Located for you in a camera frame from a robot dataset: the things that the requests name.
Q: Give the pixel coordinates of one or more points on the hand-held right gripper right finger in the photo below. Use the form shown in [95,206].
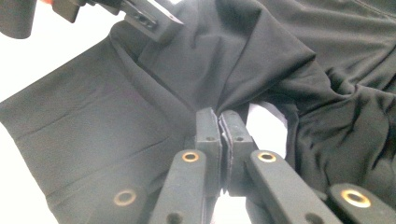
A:
[239,146]

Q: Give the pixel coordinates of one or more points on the black shorts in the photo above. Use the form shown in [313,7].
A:
[124,109]

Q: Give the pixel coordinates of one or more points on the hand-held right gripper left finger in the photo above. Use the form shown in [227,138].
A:
[211,155]

